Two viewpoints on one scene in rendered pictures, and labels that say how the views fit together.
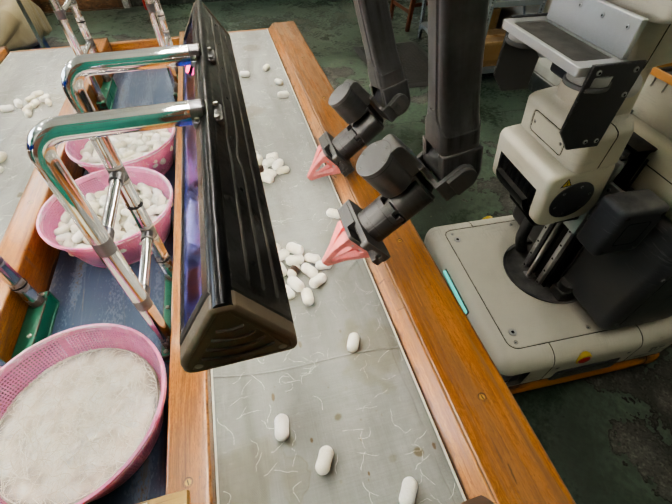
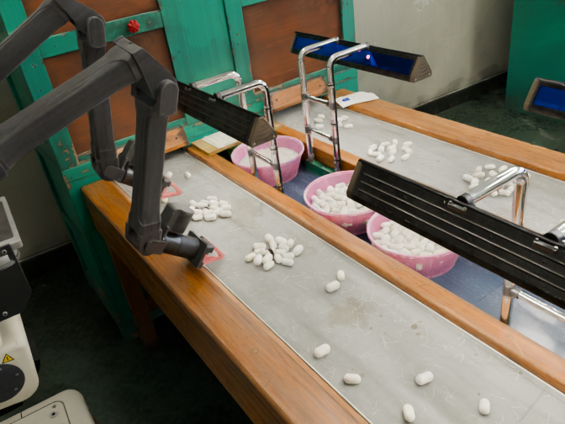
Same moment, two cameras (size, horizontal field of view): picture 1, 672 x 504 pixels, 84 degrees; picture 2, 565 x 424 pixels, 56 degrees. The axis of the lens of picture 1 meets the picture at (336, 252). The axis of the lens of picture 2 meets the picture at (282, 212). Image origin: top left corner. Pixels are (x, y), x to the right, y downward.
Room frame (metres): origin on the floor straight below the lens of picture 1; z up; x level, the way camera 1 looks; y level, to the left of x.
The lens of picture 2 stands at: (1.90, -0.08, 1.57)
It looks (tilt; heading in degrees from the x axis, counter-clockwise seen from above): 31 degrees down; 164
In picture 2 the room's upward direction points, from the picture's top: 9 degrees counter-clockwise
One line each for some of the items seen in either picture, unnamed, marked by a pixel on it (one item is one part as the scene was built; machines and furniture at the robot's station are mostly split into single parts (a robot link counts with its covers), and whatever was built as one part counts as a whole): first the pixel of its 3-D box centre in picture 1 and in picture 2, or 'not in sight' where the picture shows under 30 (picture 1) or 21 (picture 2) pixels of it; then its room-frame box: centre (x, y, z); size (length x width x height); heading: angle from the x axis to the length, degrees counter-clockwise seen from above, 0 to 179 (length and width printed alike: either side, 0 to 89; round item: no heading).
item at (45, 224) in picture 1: (116, 219); (348, 204); (0.61, 0.49, 0.72); 0.27 x 0.27 x 0.10
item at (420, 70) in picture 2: not in sight; (351, 52); (0.27, 0.69, 1.08); 0.62 x 0.08 x 0.07; 15
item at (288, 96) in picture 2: not in sight; (296, 93); (-0.17, 0.63, 0.83); 0.30 x 0.06 x 0.07; 105
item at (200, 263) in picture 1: (211, 109); (203, 103); (0.42, 0.15, 1.08); 0.62 x 0.08 x 0.07; 15
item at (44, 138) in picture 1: (186, 227); (239, 150); (0.40, 0.22, 0.90); 0.20 x 0.19 x 0.45; 15
